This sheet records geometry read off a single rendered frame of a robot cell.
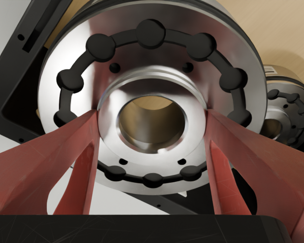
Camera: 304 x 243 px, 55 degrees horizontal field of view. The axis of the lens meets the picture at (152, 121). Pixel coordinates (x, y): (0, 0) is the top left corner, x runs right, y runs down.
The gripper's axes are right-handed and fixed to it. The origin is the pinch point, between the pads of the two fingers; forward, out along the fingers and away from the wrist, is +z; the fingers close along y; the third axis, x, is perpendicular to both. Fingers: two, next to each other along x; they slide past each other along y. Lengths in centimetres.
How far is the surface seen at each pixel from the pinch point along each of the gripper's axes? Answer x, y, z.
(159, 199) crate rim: 10.9, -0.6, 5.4
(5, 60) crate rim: -1.2, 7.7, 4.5
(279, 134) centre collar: 9.9, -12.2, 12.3
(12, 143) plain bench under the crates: 23.9, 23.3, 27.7
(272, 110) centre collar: 7.0, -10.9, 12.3
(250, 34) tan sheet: 1.2, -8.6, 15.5
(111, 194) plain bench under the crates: 38.1, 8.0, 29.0
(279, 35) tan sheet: 1.3, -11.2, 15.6
